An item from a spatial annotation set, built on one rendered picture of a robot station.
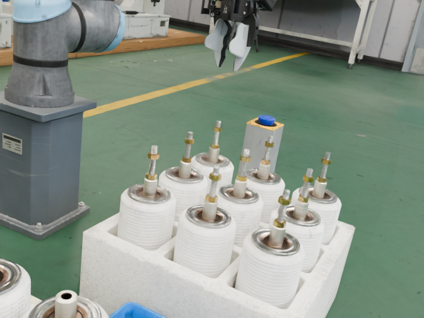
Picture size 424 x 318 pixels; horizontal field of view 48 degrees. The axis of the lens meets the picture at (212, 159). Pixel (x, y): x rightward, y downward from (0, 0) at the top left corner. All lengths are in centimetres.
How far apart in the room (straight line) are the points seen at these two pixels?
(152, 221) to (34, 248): 41
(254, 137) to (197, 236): 43
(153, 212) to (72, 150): 43
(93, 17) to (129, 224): 53
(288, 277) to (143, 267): 23
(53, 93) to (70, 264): 37
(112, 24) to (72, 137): 29
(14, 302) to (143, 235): 29
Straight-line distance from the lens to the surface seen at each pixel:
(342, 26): 576
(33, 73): 110
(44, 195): 116
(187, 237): 76
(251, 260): 73
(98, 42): 118
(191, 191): 89
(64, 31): 111
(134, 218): 81
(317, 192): 95
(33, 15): 109
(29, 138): 111
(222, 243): 76
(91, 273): 88
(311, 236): 83
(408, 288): 127
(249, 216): 86
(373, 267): 130
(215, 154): 101
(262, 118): 113
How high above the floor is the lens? 61
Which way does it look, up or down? 20 degrees down
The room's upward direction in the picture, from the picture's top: 9 degrees clockwise
